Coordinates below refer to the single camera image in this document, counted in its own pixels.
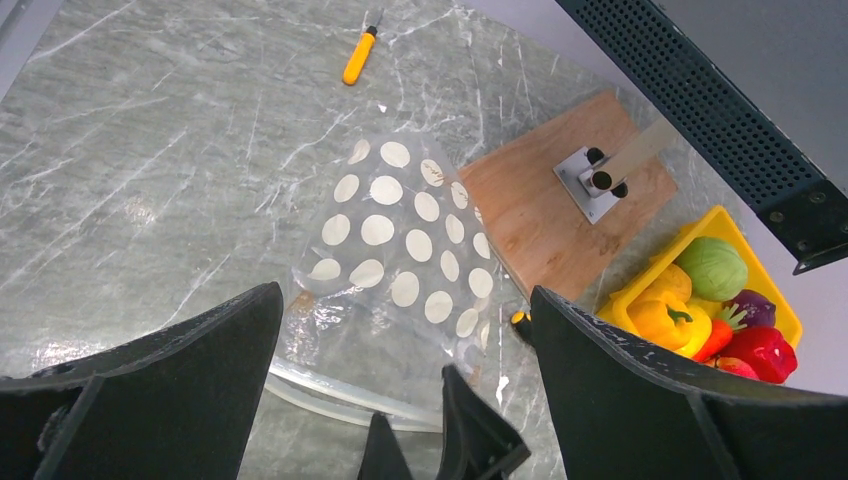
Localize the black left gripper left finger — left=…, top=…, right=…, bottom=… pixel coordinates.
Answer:
left=1, top=282, right=284, bottom=479

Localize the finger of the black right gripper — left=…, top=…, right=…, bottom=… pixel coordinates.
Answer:
left=436, top=365, right=531, bottom=479
left=357, top=412, right=413, bottom=480

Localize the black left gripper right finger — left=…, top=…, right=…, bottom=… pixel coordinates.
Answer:
left=530, top=286, right=847, bottom=479

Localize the yellow bell pepper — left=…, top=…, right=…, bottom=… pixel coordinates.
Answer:
left=627, top=289, right=693, bottom=350

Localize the green cabbage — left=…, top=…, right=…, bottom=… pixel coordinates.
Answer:
left=674, top=236, right=749, bottom=302

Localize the clear polka dot zip bag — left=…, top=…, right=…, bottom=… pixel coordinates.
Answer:
left=265, top=132, right=503, bottom=433

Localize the orange carrot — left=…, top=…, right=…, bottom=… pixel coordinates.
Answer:
left=691, top=304, right=747, bottom=363

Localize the black yellow screwdriver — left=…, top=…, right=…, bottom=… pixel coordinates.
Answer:
left=510, top=311, right=534, bottom=347

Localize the tan potato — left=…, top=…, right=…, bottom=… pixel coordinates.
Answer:
left=646, top=264, right=693, bottom=302

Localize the red bell pepper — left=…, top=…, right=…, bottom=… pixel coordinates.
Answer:
left=719, top=326, right=798, bottom=384

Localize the purple onion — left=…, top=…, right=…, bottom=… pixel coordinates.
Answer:
left=721, top=289, right=776, bottom=331

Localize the wooden base board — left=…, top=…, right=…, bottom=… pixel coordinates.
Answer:
left=459, top=90, right=677, bottom=300

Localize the yellow plastic tray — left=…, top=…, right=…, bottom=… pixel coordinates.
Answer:
left=598, top=206, right=802, bottom=351

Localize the metal stand post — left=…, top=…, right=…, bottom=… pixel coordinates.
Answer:
left=553, top=117, right=678, bottom=225

